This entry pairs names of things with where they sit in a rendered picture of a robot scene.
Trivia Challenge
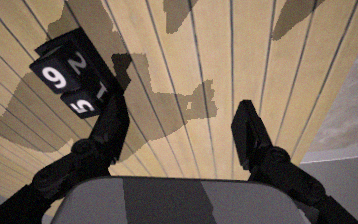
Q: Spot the black number cube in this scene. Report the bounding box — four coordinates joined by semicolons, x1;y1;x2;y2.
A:
60;73;112;119
29;41;94;94

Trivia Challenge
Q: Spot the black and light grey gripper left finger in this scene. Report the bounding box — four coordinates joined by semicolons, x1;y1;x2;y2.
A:
0;94;130;224

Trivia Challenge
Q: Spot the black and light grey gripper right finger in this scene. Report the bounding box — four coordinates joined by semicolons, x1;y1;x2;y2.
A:
231;100;358;224

